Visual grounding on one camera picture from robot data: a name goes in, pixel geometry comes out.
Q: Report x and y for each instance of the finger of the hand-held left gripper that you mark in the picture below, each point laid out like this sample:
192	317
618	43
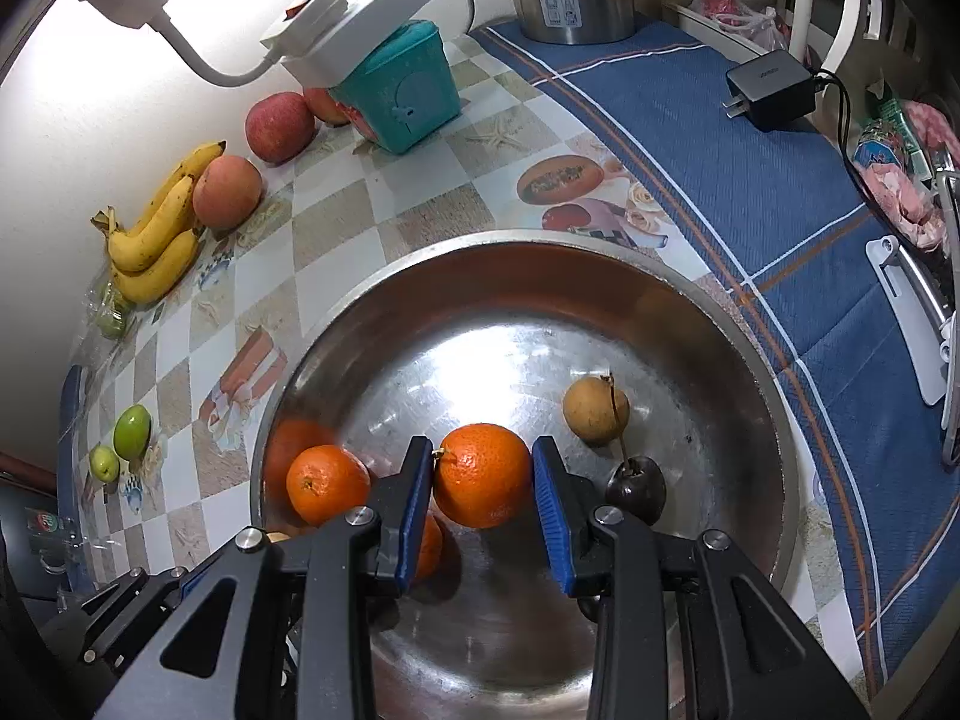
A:
127	607

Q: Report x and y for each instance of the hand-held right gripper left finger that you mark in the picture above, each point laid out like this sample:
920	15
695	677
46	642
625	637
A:
416	510

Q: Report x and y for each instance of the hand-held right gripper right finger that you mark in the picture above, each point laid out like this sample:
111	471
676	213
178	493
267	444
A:
551	517

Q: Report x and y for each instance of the orange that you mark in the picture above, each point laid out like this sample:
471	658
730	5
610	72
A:
326	484
482	476
430	547

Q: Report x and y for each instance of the small brown round fruit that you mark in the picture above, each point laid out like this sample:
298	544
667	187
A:
595	409

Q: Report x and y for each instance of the steel bowl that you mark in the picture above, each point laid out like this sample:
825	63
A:
487	337

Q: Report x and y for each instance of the dark cherry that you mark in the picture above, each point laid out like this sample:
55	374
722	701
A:
589	606
637	491

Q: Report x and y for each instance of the clear plastic fruit box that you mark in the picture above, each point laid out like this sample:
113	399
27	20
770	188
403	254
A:
94	292

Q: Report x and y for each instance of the yellow banana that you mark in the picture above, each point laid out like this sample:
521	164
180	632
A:
154	236
157	274
180	176

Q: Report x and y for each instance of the blue plaid cloth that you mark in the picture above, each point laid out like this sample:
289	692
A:
712	187

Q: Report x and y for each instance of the red apple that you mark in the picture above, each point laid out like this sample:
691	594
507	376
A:
280	127
227	191
324	106

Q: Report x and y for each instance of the teal box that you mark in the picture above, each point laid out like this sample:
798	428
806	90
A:
405	90

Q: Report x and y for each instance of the pink food packet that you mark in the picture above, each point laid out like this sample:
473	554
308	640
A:
904	195

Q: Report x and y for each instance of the black charger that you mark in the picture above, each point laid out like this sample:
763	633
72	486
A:
772	90

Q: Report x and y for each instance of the white power strip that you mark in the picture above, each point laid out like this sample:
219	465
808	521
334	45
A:
360	22

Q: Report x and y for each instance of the green snack packet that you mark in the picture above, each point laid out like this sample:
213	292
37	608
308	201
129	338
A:
881	135

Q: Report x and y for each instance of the pink plastic bag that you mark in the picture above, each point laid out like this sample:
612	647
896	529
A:
742	15

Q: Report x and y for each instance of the white bracket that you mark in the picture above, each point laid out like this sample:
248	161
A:
911	315

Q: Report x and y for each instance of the white chair frame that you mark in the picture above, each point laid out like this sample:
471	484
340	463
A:
851	7

